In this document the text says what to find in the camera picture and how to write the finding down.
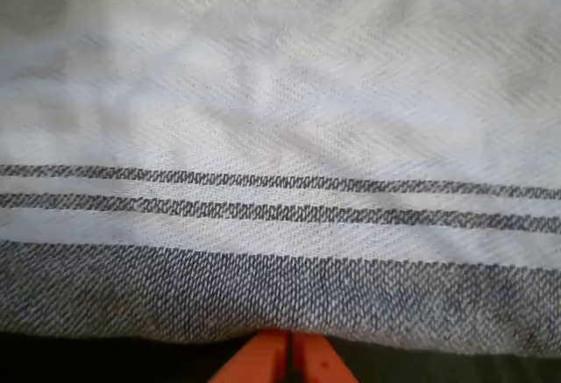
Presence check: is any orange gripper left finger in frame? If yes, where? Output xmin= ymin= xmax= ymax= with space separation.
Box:
xmin=209 ymin=330 xmax=290 ymax=383

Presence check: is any white striped cloth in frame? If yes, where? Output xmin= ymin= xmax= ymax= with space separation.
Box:
xmin=0 ymin=0 xmax=561 ymax=357

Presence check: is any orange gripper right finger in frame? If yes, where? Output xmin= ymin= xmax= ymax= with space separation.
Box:
xmin=291 ymin=332 xmax=359 ymax=383

